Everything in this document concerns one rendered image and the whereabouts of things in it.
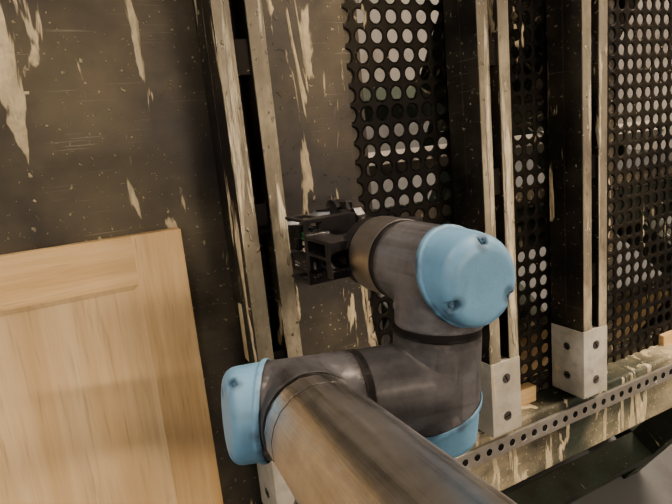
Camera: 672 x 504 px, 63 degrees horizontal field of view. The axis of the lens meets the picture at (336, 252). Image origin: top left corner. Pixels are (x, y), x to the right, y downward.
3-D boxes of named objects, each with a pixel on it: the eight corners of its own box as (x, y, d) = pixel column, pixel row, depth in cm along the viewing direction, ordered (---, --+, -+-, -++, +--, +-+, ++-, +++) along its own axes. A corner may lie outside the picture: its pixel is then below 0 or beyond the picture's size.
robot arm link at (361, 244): (433, 213, 52) (438, 296, 54) (405, 209, 56) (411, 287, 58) (364, 225, 49) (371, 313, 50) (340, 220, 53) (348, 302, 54)
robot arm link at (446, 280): (442, 348, 40) (444, 233, 39) (366, 313, 50) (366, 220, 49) (521, 332, 44) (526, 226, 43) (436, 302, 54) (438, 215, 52)
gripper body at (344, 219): (282, 213, 63) (329, 223, 52) (348, 203, 66) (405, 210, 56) (289, 278, 64) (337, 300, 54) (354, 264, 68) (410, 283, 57)
